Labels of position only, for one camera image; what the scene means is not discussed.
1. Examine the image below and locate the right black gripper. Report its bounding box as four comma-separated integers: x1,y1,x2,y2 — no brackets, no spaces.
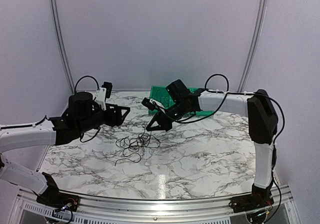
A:
146,100,191,132

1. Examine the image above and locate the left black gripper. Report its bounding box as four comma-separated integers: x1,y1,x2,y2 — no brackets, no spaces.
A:
77,103,131,135

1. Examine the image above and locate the light blue cable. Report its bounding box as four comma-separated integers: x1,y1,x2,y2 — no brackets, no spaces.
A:
151,88,172,109

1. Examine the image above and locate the black cable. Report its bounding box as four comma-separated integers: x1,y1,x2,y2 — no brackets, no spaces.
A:
114,123,162,167

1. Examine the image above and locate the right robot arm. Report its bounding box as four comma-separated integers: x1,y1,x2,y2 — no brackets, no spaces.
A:
142,79,281,212

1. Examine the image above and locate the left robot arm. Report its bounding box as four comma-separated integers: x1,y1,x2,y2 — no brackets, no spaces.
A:
0,82,131,207

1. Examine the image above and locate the left green storage bin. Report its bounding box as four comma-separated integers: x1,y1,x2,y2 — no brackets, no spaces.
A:
149,85,175,109

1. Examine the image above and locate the green storage bin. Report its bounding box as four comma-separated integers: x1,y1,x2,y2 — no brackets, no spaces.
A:
193,88,214,117
149,85,175,109
187,87,203,96

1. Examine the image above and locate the right green storage bin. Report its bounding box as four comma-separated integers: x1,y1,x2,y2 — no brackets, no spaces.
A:
193,88,214,117

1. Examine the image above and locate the middle green storage bin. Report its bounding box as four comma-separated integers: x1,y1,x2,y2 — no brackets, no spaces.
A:
187,87,203,96

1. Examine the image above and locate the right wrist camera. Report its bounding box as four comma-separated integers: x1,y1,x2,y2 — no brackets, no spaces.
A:
141,97,165,115

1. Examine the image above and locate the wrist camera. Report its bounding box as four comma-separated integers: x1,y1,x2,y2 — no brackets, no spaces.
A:
141,97,165,115
93,81,113,111

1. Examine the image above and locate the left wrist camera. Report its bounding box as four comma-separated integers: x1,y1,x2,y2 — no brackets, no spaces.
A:
93,81,113,111

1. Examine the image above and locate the front aluminium rail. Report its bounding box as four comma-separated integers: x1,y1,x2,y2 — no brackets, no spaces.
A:
8,185,302,224

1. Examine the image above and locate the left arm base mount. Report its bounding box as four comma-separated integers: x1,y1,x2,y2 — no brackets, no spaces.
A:
36,192,80,212

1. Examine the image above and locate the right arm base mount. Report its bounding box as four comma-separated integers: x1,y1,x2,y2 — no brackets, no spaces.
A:
228,193,274,213

